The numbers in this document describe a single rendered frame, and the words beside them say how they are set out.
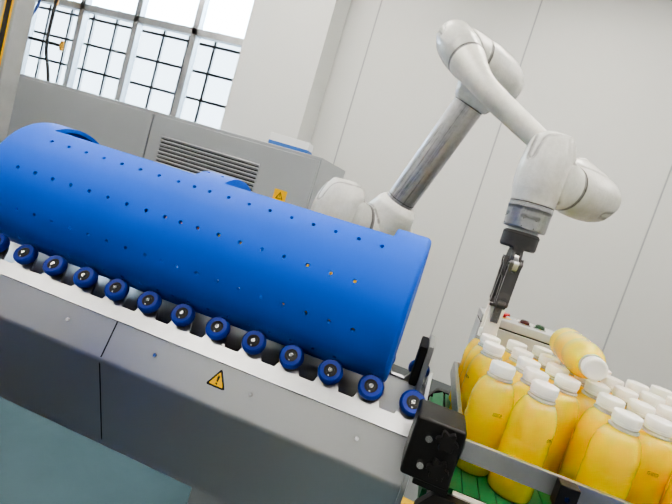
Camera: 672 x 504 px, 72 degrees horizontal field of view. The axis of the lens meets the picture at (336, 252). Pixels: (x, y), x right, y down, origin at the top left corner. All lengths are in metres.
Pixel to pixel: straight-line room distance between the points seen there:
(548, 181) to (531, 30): 2.98
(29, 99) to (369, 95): 2.35
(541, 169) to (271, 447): 0.74
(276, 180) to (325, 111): 1.46
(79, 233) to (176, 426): 0.41
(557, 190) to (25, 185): 1.04
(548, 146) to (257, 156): 1.86
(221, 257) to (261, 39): 3.23
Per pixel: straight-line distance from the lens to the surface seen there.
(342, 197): 1.46
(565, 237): 3.69
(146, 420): 1.02
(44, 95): 3.59
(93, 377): 1.04
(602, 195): 1.14
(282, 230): 0.81
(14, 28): 1.87
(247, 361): 0.87
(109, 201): 0.96
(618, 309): 3.80
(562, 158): 1.03
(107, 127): 3.22
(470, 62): 1.33
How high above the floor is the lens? 1.25
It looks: 6 degrees down
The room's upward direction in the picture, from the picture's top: 17 degrees clockwise
